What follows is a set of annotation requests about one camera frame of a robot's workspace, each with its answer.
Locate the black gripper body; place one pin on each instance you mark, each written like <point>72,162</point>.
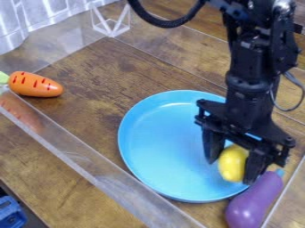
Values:
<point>242,117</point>

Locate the clear acrylic corner bracket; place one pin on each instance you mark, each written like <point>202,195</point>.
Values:
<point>111,19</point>

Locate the yellow toy lemon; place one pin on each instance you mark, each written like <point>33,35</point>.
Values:
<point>231,163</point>

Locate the clear acrylic front wall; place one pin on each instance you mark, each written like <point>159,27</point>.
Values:
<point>144,204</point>

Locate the blue plastic object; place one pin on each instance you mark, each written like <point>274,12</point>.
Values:
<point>12,215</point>

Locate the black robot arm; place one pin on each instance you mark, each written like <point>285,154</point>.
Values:
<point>264,53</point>

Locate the white checkered curtain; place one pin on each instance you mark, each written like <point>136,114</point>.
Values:
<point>23,16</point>

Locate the blue round tray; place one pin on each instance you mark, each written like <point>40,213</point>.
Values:
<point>159,142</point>

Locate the orange toy carrot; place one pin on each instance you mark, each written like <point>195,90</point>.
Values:
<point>29,84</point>

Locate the purple toy eggplant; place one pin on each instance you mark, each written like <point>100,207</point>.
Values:
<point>246,209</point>

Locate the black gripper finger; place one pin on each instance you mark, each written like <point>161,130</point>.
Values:
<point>213,142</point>
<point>257,162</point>

